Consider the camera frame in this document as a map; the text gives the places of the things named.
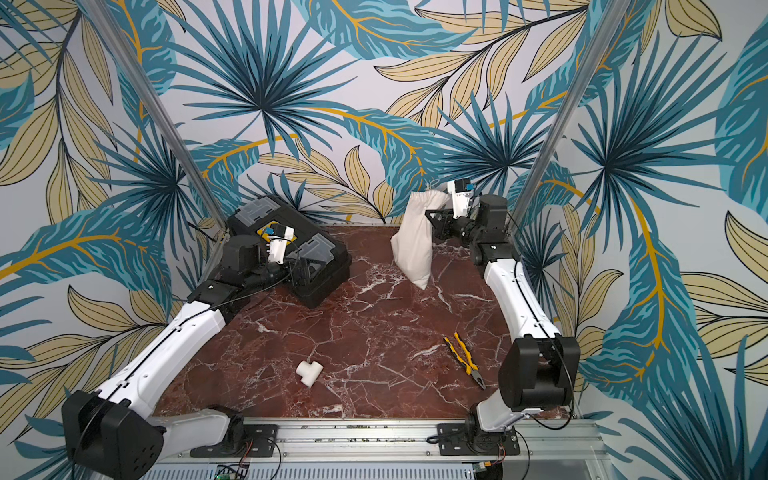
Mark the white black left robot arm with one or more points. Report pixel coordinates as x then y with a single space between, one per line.
111 430

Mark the yellow black pliers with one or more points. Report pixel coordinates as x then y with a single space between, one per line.
462 354

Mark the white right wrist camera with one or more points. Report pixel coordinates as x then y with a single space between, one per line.
461 192

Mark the left aluminium corner post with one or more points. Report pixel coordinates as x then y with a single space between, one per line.
117 43

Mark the aluminium corner post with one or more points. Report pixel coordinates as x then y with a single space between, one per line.
117 43
595 50

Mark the black and yellow toolbox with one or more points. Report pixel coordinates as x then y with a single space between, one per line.
293 249

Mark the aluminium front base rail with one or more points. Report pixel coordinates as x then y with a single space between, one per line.
398 449

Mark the cream cloth soil bag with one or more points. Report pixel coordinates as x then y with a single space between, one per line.
412 244

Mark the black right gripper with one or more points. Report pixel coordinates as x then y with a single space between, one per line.
444 218

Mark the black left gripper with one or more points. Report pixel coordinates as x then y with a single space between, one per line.
302 263

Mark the right aluminium corner post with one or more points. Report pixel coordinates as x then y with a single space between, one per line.
595 50

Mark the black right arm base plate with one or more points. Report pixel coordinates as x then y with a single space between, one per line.
457 439

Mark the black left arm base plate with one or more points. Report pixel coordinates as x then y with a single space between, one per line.
247 440

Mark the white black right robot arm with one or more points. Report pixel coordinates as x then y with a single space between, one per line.
539 371

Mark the white plastic pipe tee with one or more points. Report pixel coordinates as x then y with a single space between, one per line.
309 372

